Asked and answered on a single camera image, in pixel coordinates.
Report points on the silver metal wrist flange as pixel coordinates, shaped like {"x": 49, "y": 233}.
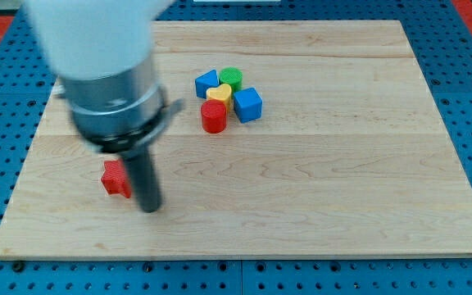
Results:
{"x": 124, "y": 112}

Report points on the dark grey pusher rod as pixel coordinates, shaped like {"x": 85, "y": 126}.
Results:
{"x": 143, "y": 179}

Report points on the red star block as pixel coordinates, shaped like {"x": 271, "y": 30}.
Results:
{"x": 115, "y": 180}

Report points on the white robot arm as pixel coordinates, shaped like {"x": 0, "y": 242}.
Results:
{"x": 102, "y": 52}

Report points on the yellow heart block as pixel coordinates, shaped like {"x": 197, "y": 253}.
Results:
{"x": 222, "y": 93}

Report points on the red cylinder block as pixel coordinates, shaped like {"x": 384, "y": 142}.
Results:
{"x": 214, "y": 116}

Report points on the blue triangle block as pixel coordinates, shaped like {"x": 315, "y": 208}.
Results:
{"x": 206, "y": 81}

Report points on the green cylinder block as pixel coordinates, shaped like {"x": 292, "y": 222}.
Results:
{"x": 233, "y": 77}

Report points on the blue cube block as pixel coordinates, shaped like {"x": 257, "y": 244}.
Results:
{"x": 248, "y": 105}

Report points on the light wooden board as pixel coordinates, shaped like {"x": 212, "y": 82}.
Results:
{"x": 349, "y": 160}

